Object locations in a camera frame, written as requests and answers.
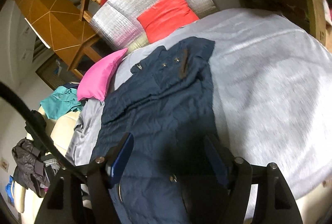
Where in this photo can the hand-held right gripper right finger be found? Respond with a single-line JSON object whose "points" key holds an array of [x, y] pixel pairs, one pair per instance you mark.
{"points": [[217, 161]]}

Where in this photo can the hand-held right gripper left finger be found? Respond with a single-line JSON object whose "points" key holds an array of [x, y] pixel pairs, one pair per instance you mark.
{"points": [[122, 159]]}

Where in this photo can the navy blue quilted jacket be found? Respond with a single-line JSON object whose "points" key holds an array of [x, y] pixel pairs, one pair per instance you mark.
{"points": [[160, 99]]}

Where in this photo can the cream leather sofa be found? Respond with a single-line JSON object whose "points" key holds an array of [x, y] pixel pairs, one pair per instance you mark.
{"points": [[62, 130]]}

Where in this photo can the teal shirt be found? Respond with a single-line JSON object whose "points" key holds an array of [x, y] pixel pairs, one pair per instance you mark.
{"points": [[59, 102]]}

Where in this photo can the pink pillow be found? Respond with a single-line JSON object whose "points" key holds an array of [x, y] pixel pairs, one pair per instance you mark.
{"points": [[101, 76]]}

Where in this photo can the grey bed sheet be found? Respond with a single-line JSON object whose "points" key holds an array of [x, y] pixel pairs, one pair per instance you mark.
{"points": [[259, 84]]}

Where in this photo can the black garment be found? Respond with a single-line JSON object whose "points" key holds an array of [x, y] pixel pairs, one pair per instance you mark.
{"points": [[36, 123]]}

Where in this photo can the dark grey shiny jacket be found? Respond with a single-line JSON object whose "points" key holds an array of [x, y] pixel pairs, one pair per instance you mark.
{"points": [[26, 159]]}

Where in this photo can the red pillow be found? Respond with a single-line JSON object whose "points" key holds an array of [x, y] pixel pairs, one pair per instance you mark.
{"points": [[166, 16]]}

